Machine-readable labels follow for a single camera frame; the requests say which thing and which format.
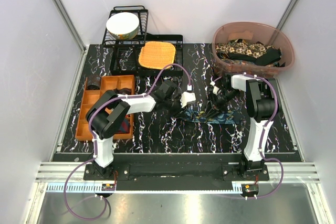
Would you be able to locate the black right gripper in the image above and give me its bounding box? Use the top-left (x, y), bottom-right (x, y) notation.
top-left (203, 89), bottom-right (240, 120)

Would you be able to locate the wooden compartment organizer box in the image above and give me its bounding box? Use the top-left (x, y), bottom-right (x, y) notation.
top-left (75, 75), bottom-right (135, 141)

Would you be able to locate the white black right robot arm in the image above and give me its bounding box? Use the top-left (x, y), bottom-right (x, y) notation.
top-left (209, 72), bottom-right (281, 180)

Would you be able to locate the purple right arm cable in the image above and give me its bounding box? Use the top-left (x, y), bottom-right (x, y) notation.
top-left (211, 74), bottom-right (285, 200)

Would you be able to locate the blue floral patterned tie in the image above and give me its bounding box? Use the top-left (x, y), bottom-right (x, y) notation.
top-left (180, 109), bottom-right (245, 125)

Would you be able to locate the dark blue patterned rolled tie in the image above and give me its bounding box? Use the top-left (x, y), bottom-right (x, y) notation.
top-left (86, 76), bottom-right (102, 90)

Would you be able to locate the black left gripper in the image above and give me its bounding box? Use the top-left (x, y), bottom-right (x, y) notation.
top-left (163, 94), bottom-right (188, 119)

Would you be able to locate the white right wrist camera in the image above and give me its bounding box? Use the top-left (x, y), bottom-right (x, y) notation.
top-left (210, 80), bottom-right (222, 95)

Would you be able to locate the black wire dish rack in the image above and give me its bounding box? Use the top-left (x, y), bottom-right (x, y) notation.
top-left (101, 5), bottom-right (184, 78)

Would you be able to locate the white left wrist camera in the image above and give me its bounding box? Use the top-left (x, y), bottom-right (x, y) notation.
top-left (180, 91), bottom-right (196, 108)

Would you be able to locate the aluminium frame rail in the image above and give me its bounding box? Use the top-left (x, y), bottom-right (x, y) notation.
top-left (35, 162), bottom-right (320, 183)

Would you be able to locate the pink translucent plastic tub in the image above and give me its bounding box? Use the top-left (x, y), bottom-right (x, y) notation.
top-left (212, 22), bottom-right (295, 77)

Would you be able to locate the maroon dark green rolled tie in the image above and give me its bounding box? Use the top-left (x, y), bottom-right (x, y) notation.
top-left (115, 88), bottom-right (132, 95)

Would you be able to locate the pile of patterned ties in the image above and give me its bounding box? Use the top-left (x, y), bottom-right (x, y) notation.
top-left (215, 39), bottom-right (286, 67)

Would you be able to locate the maroon blue striped rolled tie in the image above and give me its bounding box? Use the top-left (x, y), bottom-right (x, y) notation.
top-left (119, 119), bottom-right (130, 134)

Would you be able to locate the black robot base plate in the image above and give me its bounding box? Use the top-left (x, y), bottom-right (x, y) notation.
top-left (83, 163), bottom-right (270, 182)

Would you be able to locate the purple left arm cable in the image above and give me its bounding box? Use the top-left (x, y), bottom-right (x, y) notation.
top-left (64, 63), bottom-right (194, 221)

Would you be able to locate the white ceramic bowl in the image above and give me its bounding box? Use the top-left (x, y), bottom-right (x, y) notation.
top-left (106, 12), bottom-right (140, 40)

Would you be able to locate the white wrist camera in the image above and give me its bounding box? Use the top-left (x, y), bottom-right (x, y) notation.
top-left (180, 91), bottom-right (196, 108)
top-left (210, 80), bottom-right (222, 95)

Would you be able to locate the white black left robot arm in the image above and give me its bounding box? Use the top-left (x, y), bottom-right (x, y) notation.
top-left (86, 81), bottom-right (194, 180)

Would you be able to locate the orange woven mat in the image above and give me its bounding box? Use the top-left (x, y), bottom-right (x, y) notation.
top-left (139, 41), bottom-right (176, 70)

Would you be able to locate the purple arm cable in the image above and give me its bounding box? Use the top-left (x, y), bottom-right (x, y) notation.
top-left (64, 63), bottom-right (194, 221)
top-left (211, 74), bottom-right (285, 200)

